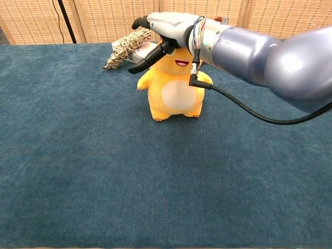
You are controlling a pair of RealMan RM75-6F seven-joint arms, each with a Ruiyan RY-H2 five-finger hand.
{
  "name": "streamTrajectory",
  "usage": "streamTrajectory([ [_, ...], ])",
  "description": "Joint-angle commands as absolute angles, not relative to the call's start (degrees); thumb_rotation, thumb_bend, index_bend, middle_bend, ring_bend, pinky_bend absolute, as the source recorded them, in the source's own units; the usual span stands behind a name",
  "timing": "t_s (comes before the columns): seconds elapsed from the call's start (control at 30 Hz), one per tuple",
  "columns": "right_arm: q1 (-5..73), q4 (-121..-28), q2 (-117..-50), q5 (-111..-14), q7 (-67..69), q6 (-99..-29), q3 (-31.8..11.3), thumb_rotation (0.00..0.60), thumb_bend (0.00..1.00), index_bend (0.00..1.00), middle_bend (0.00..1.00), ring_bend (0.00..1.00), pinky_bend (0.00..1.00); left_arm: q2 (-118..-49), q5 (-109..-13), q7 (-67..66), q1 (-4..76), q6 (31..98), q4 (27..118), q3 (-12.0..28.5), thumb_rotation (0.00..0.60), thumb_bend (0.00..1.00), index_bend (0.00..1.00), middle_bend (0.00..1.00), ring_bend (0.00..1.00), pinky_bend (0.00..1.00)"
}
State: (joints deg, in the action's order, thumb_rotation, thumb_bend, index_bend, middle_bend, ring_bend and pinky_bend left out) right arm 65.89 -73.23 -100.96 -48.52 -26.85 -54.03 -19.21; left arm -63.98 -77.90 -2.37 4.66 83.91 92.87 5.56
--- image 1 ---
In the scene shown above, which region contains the braided black-and-cream rope toy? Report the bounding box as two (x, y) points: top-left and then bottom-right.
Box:
(103, 27), (153, 71)

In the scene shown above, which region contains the blue carpet table cover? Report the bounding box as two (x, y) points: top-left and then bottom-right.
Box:
(0, 43), (332, 249)

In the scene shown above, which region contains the bamboo folding screen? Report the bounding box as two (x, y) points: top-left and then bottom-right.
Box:
(0, 0), (332, 45)

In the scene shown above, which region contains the black tripod stand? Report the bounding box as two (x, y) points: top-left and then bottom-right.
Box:
(57, 0), (77, 44)

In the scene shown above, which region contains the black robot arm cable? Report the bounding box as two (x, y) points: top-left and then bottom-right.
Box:
(188, 48), (332, 126)

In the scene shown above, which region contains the white-blue tissue pack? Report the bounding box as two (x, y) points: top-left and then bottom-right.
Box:
(111, 41), (159, 65)

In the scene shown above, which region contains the thin black hanging cable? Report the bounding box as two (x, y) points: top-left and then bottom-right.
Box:
(51, 0), (65, 44)

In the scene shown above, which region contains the yellow duck plush toy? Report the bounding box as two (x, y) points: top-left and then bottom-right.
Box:
(136, 38), (213, 122)

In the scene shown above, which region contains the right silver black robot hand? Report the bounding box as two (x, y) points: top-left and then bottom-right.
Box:
(128, 12), (200, 75)

